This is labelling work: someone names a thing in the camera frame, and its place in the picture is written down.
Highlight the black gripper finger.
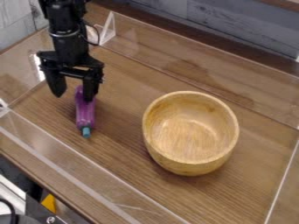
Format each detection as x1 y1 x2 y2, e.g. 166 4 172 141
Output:
82 76 98 102
42 68 66 97

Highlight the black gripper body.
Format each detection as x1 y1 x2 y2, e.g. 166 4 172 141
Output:
37 32 103 83

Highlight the purple toy eggplant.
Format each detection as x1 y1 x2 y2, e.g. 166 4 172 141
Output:
74 85 95 138

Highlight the brown wooden bowl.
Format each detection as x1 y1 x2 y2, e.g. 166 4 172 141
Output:
142 91 238 176

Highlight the yellow black equipment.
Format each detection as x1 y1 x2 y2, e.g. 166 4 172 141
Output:
22 192 79 224

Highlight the clear acrylic corner bracket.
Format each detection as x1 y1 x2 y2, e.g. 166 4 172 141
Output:
85 12 116 46

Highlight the black cable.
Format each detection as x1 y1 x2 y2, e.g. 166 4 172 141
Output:
79 21 102 47

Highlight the clear acrylic tray wall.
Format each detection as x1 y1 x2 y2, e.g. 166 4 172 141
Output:
0 107 188 224

